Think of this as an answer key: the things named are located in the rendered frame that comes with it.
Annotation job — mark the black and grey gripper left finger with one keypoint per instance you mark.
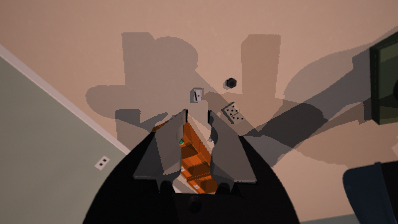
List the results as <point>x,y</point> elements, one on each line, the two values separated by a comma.
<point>155,159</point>

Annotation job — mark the white domino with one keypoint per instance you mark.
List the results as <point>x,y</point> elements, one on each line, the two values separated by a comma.
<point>234,113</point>

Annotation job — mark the orange rack of bins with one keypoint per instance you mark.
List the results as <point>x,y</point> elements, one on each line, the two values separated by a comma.
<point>195,162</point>

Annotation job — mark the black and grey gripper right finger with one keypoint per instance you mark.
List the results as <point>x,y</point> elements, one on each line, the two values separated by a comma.
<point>236,162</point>

